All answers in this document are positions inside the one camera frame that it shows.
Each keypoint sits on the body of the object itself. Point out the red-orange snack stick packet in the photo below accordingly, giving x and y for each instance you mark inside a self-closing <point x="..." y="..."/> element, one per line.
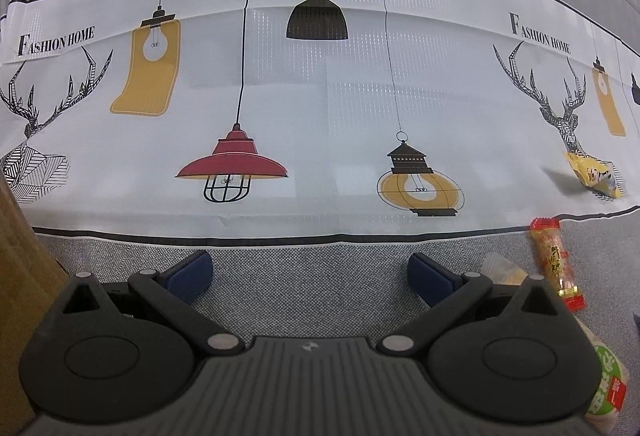
<point x="554" y="261"/>

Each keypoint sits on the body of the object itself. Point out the clear plastic snack packet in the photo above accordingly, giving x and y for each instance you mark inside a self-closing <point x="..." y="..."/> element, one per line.
<point x="500" y="266"/>

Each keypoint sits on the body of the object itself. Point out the green label peanut packet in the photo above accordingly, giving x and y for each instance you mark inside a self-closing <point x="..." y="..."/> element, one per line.
<point x="612" y="376"/>

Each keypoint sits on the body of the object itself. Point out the brown cardboard box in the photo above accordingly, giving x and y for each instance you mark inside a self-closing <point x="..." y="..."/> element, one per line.
<point x="20" y="276"/>

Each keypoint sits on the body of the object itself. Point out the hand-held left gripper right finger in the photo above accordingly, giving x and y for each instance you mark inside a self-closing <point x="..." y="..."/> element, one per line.
<point x="426" y="274"/>

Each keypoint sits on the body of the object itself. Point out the lamp and deer printed cloth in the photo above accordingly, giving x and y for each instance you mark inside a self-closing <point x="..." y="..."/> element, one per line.
<point x="320" y="116"/>

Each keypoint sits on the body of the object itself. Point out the yellow snack packet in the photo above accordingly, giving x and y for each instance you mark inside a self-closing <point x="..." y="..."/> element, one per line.
<point x="595" y="173"/>

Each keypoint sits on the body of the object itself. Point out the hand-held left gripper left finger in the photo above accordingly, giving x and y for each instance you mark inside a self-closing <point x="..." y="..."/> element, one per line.
<point x="192" y="275"/>

